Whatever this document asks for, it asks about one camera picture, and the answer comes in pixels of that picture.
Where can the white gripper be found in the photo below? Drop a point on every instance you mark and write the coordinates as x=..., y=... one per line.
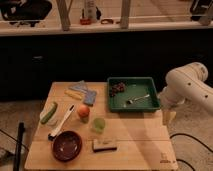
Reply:
x=169, y=99

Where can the silver metal fork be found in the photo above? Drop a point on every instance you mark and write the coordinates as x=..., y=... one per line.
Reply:
x=131, y=101

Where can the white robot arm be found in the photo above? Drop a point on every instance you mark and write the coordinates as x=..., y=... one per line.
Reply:
x=186, y=82

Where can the green plastic tray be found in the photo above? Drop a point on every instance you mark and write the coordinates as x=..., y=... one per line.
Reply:
x=134, y=87

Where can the dark grape bunch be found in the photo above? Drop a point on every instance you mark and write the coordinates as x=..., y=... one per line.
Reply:
x=117, y=88

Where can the brown wooden block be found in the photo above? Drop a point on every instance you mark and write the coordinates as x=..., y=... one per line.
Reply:
x=103, y=145

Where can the blue sponge cloth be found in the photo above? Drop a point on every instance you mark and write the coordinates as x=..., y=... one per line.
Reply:
x=90, y=97

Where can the orange fruit toy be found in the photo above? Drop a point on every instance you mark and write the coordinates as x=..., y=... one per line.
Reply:
x=83, y=110

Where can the grey blue cloth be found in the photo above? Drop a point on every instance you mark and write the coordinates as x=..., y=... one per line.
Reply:
x=79, y=86

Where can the dark red bowl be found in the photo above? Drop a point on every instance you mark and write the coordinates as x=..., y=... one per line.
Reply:
x=67, y=146

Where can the green cucumber toy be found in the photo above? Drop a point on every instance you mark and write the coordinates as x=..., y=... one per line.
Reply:
x=49, y=112

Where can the white plate under cucumber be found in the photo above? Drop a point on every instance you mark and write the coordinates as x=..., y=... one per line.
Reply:
x=50, y=118

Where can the orange object on ledge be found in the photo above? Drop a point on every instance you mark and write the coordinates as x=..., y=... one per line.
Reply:
x=85, y=21

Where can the white bottle on ledge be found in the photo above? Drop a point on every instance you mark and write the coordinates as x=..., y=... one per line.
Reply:
x=90, y=10

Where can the black pole stand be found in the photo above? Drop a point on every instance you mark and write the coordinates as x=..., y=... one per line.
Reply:
x=18, y=148

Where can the black office chair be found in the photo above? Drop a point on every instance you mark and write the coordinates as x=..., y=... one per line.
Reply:
x=30, y=12

